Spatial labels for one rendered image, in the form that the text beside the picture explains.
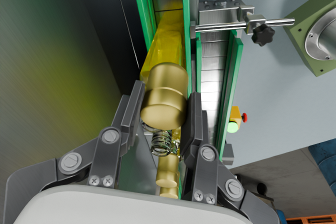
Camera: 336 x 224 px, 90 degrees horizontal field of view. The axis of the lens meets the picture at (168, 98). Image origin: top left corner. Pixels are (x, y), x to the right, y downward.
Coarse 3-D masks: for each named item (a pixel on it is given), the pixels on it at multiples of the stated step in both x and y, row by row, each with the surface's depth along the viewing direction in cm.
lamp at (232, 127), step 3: (228, 123) 64; (231, 123) 64; (234, 123) 64; (228, 126) 64; (231, 126) 63; (234, 126) 63; (237, 126) 64; (228, 129) 64; (231, 129) 64; (234, 129) 63
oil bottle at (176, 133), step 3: (180, 126) 30; (174, 129) 30; (177, 129) 30; (180, 129) 30; (174, 132) 30; (177, 132) 30; (174, 135) 30; (177, 135) 30; (174, 138) 30; (177, 138) 30; (174, 141) 30; (177, 141) 30
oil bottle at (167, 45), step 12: (168, 24) 36; (180, 24) 36; (156, 36) 32; (168, 36) 31; (180, 36) 32; (156, 48) 28; (168, 48) 28; (180, 48) 29; (156, 60) 25; (168, 60) 25; (180, 60) 28; (144, 72) 23
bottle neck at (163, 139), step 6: (162, 132) 24; (168, 132) 25; (156, 138) 24; (162, 138) 23; (168, 138) 24; (150, 144) 24; (156, 144) 23; (162, 144) 23; (168, 144) 23; (150, 150) 23; (156, 150) 24; (162, 150) 25; (168, 150) 23; (162, 156) 24
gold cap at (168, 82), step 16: (160, 64) 14; (176, 64) 14; (160, 80) 12; (176, 80) 13; (144, 96) 12; (160, 96) 11; (176, 96) 12; (144, 112) 12; (160, 112) 12; (176, 112) 11; (160, 128) 13
